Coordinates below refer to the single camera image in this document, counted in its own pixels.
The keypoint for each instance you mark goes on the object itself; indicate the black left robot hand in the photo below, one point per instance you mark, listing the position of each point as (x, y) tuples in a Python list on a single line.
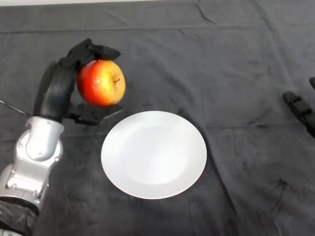
[(57, 91)]

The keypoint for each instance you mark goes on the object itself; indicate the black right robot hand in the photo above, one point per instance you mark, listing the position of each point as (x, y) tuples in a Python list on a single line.
[(300, 108)]

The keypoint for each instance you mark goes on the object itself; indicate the red yellow apple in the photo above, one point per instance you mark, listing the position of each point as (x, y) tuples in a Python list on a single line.
[(101, 83)]

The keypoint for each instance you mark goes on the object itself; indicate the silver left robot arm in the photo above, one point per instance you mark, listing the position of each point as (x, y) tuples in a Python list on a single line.
[(37, 150)]

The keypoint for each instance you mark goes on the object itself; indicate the white round plate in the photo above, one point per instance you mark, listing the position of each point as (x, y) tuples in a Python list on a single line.
[(153, 156)]

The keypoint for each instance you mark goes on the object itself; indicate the dark grey cloth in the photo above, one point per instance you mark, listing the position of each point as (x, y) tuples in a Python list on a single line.
[(187, 61)]

